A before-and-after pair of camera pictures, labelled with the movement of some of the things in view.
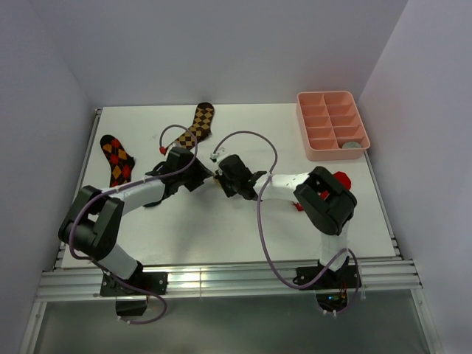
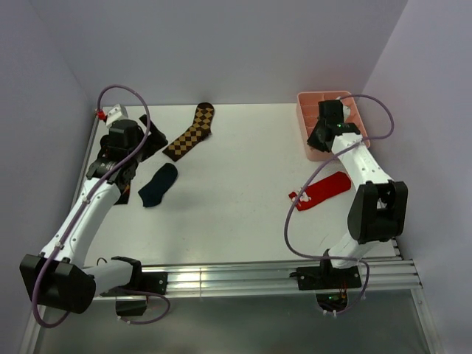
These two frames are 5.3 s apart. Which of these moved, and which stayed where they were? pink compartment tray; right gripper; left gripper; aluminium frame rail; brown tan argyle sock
Moved: left gripper; right gripper
Stayed: brown tan argyle sock; pink compartment tray; aluminium frame rail
